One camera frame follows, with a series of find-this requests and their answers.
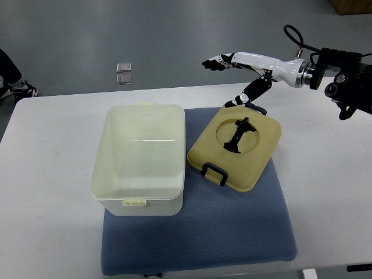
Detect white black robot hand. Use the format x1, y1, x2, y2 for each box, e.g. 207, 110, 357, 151
202, 52, 309, 108

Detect yellow box lid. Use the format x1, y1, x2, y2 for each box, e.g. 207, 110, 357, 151
187, 105, 281, 192

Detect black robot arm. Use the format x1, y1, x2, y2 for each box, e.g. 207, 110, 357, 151
304, 48, 371, 120

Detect brown cardboard box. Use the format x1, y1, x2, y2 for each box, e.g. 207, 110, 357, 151
329, 0, 371, 15

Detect white storage box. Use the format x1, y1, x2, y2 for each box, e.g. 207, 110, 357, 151
90, 104, 186, 216

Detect blue cushion mat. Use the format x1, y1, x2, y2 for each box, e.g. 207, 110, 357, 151
101, 106, 299, 276

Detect upper floor metal plate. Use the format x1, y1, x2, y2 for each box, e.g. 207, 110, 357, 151
116, 62, 131, 73

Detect black table label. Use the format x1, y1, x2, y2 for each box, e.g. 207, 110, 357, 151
144, 273, 162, 278

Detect person in dark trousers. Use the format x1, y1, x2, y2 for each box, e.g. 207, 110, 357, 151
1, 49, 38, 102

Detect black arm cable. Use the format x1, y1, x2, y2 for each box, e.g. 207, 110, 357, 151
283, 24, 323, 59

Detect black table edge bracket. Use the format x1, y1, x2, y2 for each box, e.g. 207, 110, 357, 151
346, 263, 372, 272

